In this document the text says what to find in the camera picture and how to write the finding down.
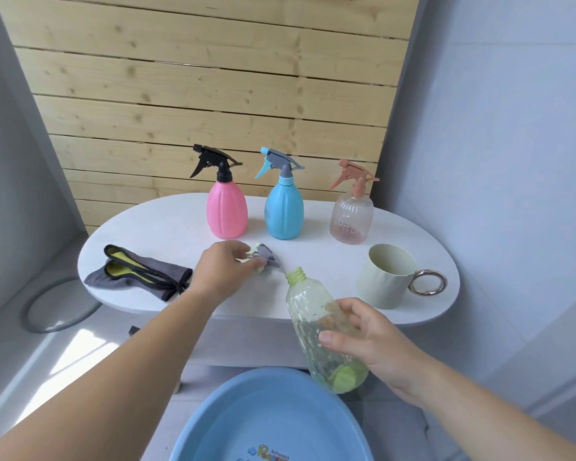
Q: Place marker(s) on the person's left forearm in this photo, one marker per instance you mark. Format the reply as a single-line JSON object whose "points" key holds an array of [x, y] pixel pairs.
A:
{"points": [[101, 393]]}

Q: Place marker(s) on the person's left hand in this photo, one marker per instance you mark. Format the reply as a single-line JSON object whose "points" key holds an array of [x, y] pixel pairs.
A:
{"points": [[221, 273]]}

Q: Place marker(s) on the black spray nozzle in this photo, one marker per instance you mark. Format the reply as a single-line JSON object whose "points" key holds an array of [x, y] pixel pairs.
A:
{"points": [[218, 160]]}

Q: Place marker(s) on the pink spray bottle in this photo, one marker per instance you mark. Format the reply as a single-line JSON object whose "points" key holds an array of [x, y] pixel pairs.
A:
{"points": [[226, 211]]}

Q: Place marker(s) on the small black block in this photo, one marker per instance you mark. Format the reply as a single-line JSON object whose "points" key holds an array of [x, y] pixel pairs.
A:
{"points": [[133, 330]]}

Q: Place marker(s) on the green clear spray bottle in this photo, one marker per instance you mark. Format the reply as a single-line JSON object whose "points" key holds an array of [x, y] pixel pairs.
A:
{"points": [[312, 307]]}

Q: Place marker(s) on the grey cloth with black trim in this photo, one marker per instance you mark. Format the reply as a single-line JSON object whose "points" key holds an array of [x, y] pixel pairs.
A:
{"points": [[163, 273]]}

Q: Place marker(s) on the green grey spray nozzle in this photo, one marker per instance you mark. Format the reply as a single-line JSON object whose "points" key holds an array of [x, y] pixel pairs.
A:
{"points": [[266, 254]]}

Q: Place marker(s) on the person's right hand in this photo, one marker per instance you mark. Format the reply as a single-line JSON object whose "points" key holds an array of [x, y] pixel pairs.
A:
{"points": [[384, 350]]}

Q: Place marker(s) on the blue spray bottle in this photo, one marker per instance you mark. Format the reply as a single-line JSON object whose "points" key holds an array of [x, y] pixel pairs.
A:
{"points": [[284, 211]]}

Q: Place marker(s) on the clear ribbed spray bottle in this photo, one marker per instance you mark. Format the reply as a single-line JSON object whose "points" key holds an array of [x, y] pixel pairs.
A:
{"points": [[351, 218]]}

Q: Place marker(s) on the blue plastic basin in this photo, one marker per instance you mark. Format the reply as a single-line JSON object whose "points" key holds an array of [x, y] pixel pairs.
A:
{"points": [[269, 417]]}

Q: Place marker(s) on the blue grey spray nozzle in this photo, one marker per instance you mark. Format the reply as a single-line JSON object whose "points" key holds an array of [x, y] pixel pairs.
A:
{"points": [[281, 160]]}

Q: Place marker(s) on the white oval table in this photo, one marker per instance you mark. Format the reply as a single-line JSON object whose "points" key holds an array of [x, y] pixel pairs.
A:
{"points": [[326, 264]]}

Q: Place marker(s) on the person's right forearm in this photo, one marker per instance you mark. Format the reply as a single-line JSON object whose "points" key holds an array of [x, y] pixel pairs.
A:
{"points": [[485, 417]]}

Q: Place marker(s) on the orange spray head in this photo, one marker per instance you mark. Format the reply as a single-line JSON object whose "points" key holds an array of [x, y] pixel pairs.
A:
{"points": [[357, 172]]}

